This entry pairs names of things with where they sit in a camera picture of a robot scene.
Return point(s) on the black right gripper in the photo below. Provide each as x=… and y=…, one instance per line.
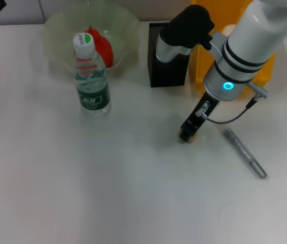
x=202, y=111

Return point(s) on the small beige eraser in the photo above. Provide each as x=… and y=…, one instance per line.
x=195, y=139

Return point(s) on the clear green-label water bottle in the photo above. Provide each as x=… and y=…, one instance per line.
x=92, y=89

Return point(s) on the white paper ball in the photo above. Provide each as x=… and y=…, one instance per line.
x=228, y=30

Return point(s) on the red-orange toy orange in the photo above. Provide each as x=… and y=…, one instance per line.
x=105, y=48

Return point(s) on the grey marker pen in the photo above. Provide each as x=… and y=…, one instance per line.
x=245, y=152

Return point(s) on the black mesh pen holder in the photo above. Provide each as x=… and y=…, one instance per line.
x=166, y=73

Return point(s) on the pale green glass fruit plate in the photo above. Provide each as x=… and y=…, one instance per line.
x=125, y=30

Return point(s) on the yellow plastic bin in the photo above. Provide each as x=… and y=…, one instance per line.
x=202, y=68

